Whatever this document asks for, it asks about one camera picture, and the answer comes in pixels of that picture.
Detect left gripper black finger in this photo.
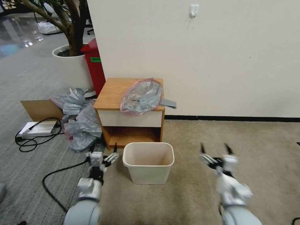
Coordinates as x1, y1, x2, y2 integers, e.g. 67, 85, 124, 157
102, 142, 120, 168
85, 142, 96, 161

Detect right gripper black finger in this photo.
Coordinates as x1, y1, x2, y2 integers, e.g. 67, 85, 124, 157
199, 142, 218, 165
223, 142, 236, 161

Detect beige plastic trash can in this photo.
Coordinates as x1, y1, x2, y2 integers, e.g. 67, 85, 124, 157
122, 142, 175, 185

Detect grey pink-rimmed garbage bag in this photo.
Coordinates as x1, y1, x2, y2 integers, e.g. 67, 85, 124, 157
120, 77, 164, 117

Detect white plastic bag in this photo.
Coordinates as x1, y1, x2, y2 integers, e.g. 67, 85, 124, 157
38, 20, 62, 35

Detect pile of crumpled grey bags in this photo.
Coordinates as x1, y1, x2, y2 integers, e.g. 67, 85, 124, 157
48, 87, 103, 153

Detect silver metal power unit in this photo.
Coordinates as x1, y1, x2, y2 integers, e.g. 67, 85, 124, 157
17, 120, 59, 137

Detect wooden nightstand with white drawer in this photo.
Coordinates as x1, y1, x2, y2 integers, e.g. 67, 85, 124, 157
93, 77, 165, 150

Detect brown cardboard sheet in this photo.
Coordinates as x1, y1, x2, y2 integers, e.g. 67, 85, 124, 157
20, 99, 65, 123

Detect flat folded grey bags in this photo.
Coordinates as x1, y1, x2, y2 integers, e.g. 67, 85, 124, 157
159, 98, 178, 110

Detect white round plant pot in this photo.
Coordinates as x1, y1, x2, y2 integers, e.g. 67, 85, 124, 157
52, 44, 97, 98

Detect red bin with green label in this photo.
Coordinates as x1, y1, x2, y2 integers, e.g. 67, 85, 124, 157
80, 38, 107, 96

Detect brown indoor tree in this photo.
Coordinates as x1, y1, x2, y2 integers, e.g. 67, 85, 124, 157
21, 0, 88, 57

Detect black office chair base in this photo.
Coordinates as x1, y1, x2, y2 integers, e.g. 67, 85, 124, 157
86, 19, 95, 36

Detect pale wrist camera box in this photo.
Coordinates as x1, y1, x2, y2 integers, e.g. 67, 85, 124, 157
90, 152, 104, 166
222, 154, 238, 170

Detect thick black floor cable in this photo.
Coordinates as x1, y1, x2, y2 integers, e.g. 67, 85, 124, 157
42, 159, 94, 213

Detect thin black looped cable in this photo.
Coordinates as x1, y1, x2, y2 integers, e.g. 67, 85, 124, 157
15, 117, 66, 152

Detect white wall hook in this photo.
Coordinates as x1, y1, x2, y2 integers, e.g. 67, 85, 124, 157
189, 4, 200, 18

